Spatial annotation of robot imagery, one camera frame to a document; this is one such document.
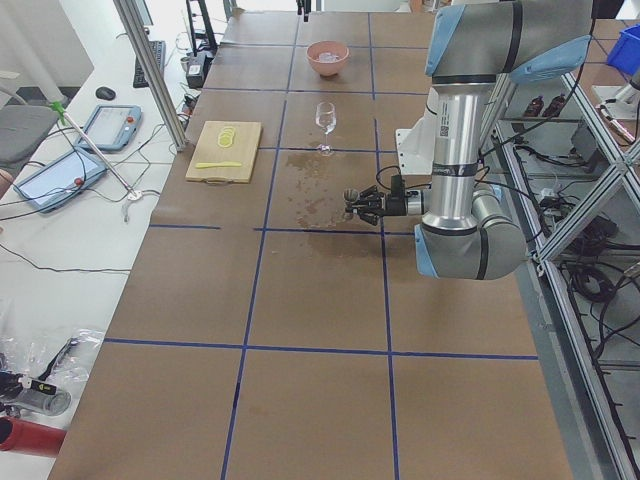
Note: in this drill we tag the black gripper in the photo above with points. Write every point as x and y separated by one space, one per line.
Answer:
395 205

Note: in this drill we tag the steel double jigger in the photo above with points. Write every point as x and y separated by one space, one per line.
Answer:
350 196

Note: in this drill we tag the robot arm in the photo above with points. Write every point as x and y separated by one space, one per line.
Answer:
463 232

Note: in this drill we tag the clear wine glass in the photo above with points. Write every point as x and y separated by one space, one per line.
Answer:
325 119

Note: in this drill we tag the clear ice cubes pile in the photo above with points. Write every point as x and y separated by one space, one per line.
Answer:
328 58

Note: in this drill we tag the yellow plastic knife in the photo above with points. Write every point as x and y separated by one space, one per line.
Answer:
223 164

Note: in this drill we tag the bamboo cutting board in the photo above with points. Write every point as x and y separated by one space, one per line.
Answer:
244 149

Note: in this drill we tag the pink bowl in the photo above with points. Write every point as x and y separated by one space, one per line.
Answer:
327 70

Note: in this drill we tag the black power adapter box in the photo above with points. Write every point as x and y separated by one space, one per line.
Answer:
198 65

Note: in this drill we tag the blue teach pendant far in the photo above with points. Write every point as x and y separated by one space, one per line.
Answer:
111 128

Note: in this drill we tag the blue teach pendant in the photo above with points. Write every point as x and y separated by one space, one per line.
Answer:
58 182
111 128

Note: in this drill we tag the black computer mouse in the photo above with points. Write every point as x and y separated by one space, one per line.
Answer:
105 93

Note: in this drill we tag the blue storage bin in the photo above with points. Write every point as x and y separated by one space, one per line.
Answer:
625 55

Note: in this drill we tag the metal rod green tip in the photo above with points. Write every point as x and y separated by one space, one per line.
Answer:
132 194

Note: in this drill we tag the blue teach pendant near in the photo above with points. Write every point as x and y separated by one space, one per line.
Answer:
58 182

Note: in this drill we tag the grey chair seat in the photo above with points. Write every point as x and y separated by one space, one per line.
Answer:
23 128

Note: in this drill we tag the clear plastic bags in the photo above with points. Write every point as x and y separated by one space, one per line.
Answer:
43 372

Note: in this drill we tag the red cylinder bottle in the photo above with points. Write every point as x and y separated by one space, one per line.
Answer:
20 436

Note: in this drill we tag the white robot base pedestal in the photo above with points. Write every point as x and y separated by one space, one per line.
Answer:
415 146

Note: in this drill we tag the aluminium frame post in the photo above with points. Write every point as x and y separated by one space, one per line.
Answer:
134 28

